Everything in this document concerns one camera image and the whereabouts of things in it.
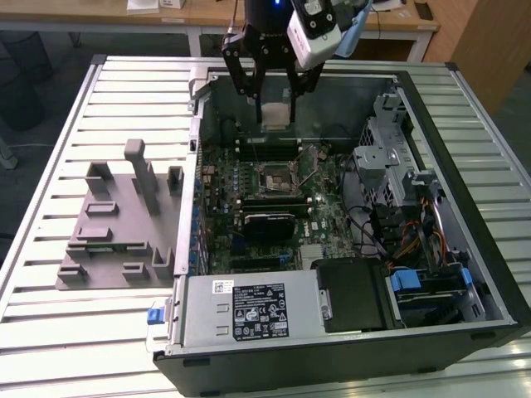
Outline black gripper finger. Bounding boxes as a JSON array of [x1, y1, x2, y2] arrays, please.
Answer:
[[221, 24, 267, 124], [285, 61, 325, 124]]

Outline silver CPU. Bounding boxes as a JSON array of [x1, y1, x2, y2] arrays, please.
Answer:
[[261, 100, 294, 133]]

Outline metal socket cover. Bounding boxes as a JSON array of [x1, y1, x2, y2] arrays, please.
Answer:
[[291, 144, 323, 186]]

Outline CPU socket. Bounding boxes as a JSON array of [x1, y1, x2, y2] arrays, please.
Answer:
[[257, 162, 300, 198]]

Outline black RAM slot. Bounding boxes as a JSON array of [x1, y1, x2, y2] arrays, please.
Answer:
[[235, 147, 302, 161], [243, 205, 310, 215], [235, 138, 302, 149], [242, 197, 310, 207]]

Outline silver metal drive cage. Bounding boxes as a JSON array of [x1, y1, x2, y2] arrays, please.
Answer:
[[352, 93, 420, 208]]

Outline white paper tray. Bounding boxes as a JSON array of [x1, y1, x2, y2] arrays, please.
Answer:
[[126, 0, 161, 14]]

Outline green motherboard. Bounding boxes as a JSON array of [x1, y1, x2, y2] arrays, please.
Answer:
[[198, 143, 374, 277]]

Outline black graphics card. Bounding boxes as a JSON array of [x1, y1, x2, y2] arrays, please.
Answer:
[[241, 211, 298, 241]]

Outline silver chipset heatsink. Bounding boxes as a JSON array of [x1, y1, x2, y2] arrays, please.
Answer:
[[300, 244, 325, 266]]

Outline wooden desk white legs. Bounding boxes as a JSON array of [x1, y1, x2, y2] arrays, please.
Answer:
[[0, 0, 441, 63]]

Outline black expansion slot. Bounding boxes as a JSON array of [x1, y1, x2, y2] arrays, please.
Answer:
[[230, 257, 280, 271]]

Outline brown wooden cabinet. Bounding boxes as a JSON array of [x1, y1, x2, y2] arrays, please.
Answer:
[[422, 0, 531, 115]]

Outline grey parts rack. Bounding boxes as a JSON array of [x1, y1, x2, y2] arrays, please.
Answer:
[[54, 138, 186, 291]]

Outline hard disk in blue carrier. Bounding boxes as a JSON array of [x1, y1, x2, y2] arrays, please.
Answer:
[[384, 268, 474, 328]]

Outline green RAM stick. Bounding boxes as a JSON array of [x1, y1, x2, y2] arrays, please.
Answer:
[[85, 244, 128, 254]]

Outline silver power supply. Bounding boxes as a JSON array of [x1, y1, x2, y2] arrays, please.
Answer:
[[164, 271, 333, 358]]

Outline white metal foot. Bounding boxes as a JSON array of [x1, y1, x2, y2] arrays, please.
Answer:
[[0, 135, 20, 171]]

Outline black PC case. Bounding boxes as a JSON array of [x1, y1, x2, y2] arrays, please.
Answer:
[[145, 61, 523, 398]]

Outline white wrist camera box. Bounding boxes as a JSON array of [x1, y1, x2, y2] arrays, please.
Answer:
[[287, 0, 346, 70]]

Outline black wire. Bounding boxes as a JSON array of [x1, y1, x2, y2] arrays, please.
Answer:
[[343, 202, 389, 260]]

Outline yellow red wire bundle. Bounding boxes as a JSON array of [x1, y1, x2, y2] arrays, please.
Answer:
[[392, 221, 421, 260]]

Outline orange wire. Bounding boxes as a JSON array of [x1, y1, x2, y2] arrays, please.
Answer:
[[431, 230, 451, 266]]

